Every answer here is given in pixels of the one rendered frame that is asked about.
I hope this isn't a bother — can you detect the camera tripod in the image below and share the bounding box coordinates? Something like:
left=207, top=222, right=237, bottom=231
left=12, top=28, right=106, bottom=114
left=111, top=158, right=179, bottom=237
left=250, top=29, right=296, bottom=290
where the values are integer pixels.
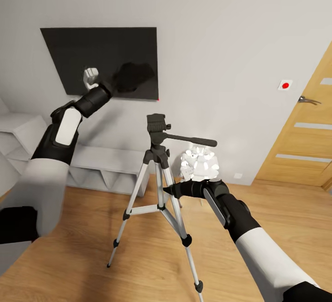
left=107, top=113, right=217, bottom=302

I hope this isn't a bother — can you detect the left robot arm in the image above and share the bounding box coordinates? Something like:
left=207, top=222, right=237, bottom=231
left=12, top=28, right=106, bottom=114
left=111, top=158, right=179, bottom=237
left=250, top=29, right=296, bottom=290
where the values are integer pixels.
left=0, top=67, right=123, bottom=277

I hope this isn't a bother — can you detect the digital camera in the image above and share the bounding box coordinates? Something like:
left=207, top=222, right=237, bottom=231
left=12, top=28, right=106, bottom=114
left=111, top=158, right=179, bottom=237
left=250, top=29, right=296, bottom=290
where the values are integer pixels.
left=112, top=61, right=154, bottom=93

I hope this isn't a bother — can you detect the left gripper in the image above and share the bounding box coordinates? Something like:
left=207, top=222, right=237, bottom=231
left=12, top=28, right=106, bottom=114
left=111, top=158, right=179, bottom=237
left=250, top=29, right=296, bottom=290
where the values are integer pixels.
left=84, top=77, right=123, bottom=111

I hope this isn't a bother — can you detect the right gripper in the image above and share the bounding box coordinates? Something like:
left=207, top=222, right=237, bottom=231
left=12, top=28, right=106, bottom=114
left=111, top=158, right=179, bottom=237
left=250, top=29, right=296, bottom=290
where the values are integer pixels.
left=163, top=178, right=195, bottom=198

